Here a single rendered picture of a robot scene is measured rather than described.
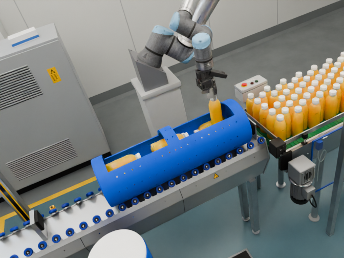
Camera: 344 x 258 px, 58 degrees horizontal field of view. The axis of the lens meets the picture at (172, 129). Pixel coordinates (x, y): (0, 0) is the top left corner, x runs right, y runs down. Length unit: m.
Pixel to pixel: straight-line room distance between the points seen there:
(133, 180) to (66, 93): 1.69
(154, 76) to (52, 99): 1.20
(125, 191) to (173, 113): 1.04
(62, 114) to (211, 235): 1.80
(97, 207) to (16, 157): 1.75
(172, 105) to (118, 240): 1.25
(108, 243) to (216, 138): 0.76
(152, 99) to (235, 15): 2.89
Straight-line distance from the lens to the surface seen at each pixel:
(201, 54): 1.59
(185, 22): 1.68
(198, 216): 2.82
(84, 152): 3.52
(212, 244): 2.66
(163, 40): 2.30
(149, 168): 1.63
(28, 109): 3.21
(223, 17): 4.89
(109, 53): 4.42
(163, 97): 2.40
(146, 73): 2.30
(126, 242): 1.55
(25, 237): 2.01
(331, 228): 2.64
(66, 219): 1.94
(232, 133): 1.74
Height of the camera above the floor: 2.28
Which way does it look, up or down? 38 degrees down
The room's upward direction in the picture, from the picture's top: 16 degrees counter-clockwise
